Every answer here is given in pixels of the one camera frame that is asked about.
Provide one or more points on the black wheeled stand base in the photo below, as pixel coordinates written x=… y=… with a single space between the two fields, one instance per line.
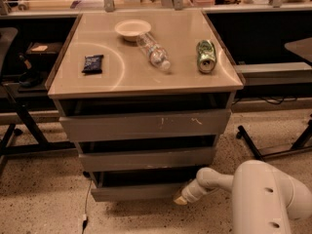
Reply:
x=267 y=138

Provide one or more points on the grey middle drawer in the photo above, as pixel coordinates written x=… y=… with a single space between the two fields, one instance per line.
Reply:
x=148 y=153

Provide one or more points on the white paper bowl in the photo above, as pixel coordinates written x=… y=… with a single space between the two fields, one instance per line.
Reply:
x=130 y=29

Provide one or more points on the grey drawer cabinet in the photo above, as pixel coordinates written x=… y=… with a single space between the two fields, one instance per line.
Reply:
x=126 y=71

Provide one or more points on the grey top drawer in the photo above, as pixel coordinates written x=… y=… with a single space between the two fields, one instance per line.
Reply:
x=121 y=118

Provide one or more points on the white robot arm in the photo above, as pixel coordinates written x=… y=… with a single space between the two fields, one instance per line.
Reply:
x=264 y=199

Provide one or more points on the grey drawer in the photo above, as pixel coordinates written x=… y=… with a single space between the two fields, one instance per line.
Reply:
x=121 y=118
x=140 y=185
x=148 y=153

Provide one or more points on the dark blue snack packet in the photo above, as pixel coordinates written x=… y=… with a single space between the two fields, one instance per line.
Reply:
x=92 y=64

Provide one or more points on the grey bottom drawer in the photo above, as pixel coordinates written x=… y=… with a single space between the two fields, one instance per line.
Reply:
x=140 y=185

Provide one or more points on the clear plastic water bottle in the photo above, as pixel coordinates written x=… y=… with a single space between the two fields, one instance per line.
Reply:
x=154 y=52

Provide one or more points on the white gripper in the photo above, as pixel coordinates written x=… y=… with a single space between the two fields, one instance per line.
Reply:
x=187 y=192

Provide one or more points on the green soda can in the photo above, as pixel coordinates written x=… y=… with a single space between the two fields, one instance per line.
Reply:
x=206 y=56

